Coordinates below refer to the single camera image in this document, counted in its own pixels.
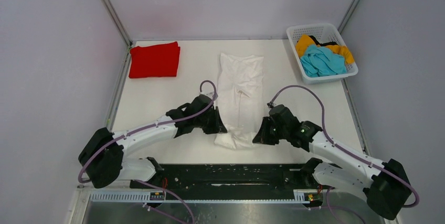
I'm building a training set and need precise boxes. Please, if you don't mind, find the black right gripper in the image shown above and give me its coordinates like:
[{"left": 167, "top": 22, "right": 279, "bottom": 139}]
[{"left": 252, "top": 116, "right": 289, "bottom": 145}]

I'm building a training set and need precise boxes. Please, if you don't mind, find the white t shirt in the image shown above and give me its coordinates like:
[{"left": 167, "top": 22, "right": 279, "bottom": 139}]
[{"left": 215, "top": 53, "right": 265, "bottom": 150}]

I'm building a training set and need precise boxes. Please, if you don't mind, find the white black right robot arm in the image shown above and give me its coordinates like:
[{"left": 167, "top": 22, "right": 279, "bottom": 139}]
[{"left": 253, "top": 104, "right": 411, "bottom": 220}]

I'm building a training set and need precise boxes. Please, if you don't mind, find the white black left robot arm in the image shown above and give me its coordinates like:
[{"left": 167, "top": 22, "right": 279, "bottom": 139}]
[{"left": 78, "top": 94, "right": 227, "bottom": 188}]

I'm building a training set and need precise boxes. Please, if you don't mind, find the folded red t shirt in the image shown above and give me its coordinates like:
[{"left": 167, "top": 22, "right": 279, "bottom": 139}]
[{"left": 129, "top": 41, "right": 181, "bottom": 79}]

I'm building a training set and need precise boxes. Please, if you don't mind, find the turquoise t shirt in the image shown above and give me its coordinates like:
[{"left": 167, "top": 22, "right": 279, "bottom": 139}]
[{"left": 300, "top": 45, "right": 347, "bottom": 78}]

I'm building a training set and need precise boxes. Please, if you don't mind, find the white plastic laundry basket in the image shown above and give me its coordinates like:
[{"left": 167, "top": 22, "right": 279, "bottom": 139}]
[{"left": 287, "top": 23, "right": 358, "bottom": 84}]

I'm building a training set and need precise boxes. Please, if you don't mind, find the yellow t shirt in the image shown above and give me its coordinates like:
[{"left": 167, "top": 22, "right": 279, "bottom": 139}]
[{"left": 295, "top": 34, "right": 355, "bottom": 64}]

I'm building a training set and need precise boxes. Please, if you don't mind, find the black garment in basket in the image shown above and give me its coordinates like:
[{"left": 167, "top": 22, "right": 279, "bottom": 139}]
[{"left": 309, "top": 35, "right": 338, "bottom": 48}]

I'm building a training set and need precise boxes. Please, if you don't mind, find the aluminium frame rail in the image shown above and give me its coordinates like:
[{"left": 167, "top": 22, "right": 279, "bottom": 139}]
[{"left": 101, "top": 0, "right": 132, "bottom": 47}]

